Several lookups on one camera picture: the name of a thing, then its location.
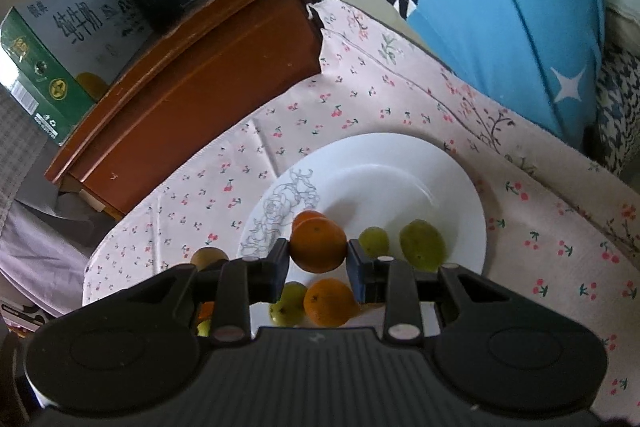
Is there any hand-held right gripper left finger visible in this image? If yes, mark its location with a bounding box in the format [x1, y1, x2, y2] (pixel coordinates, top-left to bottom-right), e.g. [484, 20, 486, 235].
[131, 240, 291, 349]

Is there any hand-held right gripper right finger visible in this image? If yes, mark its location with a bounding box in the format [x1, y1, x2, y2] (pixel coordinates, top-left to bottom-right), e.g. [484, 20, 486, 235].
[346, 239, 507, 344]

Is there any large green jujube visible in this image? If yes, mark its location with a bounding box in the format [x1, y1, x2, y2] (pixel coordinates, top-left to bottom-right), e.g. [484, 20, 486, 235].
[398, 219, 446, 271]

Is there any white plate with grey print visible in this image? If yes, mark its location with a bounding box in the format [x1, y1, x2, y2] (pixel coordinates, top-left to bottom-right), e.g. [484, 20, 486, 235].
[237, 133, 487, 333]

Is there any floral tablecloth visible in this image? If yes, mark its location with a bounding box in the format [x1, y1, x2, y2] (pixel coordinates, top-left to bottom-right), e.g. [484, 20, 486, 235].
[82, 0, 640, 410]

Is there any wooden nightstand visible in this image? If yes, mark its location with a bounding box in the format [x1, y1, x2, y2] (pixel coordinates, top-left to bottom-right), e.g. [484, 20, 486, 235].
[44, 0, 324, 222]

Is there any lilac cloth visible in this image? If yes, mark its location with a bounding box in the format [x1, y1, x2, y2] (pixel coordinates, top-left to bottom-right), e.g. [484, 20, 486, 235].
[0, 199, 97, 310]

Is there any olive green cushion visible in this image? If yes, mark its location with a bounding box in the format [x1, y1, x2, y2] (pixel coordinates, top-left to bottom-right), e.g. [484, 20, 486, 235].
[309, 0, 453, 75]

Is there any blue printed pillow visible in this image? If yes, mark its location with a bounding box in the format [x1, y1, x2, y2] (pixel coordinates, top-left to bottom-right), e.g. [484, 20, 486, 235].
[259, 0, 607, 154]

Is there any green milk carton box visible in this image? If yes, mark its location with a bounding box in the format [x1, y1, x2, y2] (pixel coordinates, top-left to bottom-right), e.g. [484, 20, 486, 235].
[0, 0, 152, 147]

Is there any dark blue patterned fabric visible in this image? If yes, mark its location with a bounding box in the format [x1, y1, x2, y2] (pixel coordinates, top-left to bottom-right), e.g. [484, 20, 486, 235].
[594, 49, 640, 174]

